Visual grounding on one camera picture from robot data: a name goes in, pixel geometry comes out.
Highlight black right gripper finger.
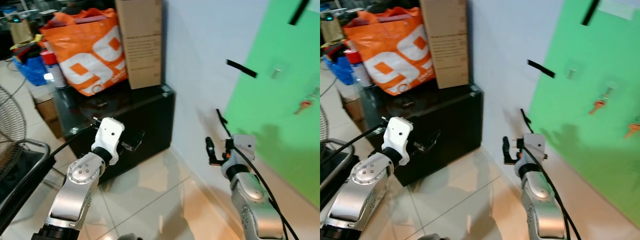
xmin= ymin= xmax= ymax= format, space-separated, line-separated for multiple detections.
xmin=206 ymin=136 xmax=224 ymax=166
xmin=503 ymin=136 xmax=521 ymax=166

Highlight black cabinet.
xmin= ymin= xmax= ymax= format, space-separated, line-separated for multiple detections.
xmin=357 ymin=82 xmax=485 ymax=187
xmin=52 ymin=84 xmax=177 ymax=187

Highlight black tape strip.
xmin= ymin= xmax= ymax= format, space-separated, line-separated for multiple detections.
xmin=527 ymin=59 xmax=556 ymax=79
xmin=520 ymin=108 xmax=535 ymax=136
xmin=288 ymin=0 xmax=311 ymax=26
xmin=226 ymin=59 xmax=259 ymax=79
xmin=216 ymin=108 xmax=232 ymax=138
xmin=581 ymin=0 xmax=601 ymax=27

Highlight small brown cardboard box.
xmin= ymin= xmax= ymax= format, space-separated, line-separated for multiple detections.
xmin=32 ymin=95 xmax=63 ymax=139
xmin=340 ymin=95 xmax=368 ymax=133

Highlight red white spray can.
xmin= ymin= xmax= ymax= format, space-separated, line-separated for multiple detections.
xmin=40 ymin=47 xmax=68 ymax=90
xmin=345 ymin=47 xmax=373 ymax=88

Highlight tall brown cardboard box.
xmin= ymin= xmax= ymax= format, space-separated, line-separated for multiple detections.
xmin=419 ymin=0 xmax=471 ymax=90
xmin=115 ymin=0 xmax=164 ymax=90

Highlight metal floor fan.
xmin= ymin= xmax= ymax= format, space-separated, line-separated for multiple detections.
xmin=0 ymin=85 xmax=28 ymax=176
xmin=320 ymin=105 xmax=331 ymax=143

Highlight orange white shopping bag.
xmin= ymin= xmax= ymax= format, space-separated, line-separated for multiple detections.
xmin=342 ymin=6 xmax=438 ymax=97
xmin=39 ymin=7 xmax=131 ymax=97

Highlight blue bag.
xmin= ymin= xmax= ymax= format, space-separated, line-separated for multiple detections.
xmin=12 ymin=47 xmax=49 ymax=87
xmin=322 ymin=50 xmax=356 ymax=86

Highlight brown paper bag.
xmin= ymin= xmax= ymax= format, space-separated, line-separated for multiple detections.
xmin=7 ymin=19 xmax=35 ymax=46
xmin=320 ymin=17 xmax=346 ymax=45

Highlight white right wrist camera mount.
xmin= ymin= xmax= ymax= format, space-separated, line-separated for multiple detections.
xmin=522 ymin=133 xmax=548 ymax=168
xmin=227 ymin=134 xmax=257 ymax=168

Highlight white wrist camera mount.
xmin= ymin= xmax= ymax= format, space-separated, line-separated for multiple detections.
xmin=227 ymin=134 xmax=257 ymax=168
xmin=381 ymin=117 xmax=415 ymax=166
xmin=522 ymin=133 xmax=548 ymax=168
xmin=91 ymin=117 xmax=126 ymax=166

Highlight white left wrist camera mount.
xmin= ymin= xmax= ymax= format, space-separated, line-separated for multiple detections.
xmin=381 ymin=117 xmax=415 ymax=166
xmin=91 ymin=117 xmax=126 ymax=166

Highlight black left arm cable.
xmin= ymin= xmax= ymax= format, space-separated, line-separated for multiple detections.
xmin=322 ymin=120 xmax=388 ymax=163
xmin=47 ymin=117 xmax=103 ymax=161

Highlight green wall board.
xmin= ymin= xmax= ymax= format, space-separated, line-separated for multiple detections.
xmin=527 ymin=0 xmax=640 ymax=228
xmin=223 ymin=0 xmax=321 ymax=208

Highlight reddish key on ring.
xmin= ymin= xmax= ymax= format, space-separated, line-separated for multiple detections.
xmin=588 ymin=91 xmax=613 ymax=116
xmin=294 ymin=97 xmax=314 ymax=116

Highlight black cart frame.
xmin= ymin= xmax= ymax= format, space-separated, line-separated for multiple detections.
xmin=0 ymin=140 xmax=57 ymax=236
xmin=320 ymin=145 xmax=353 ymax=211

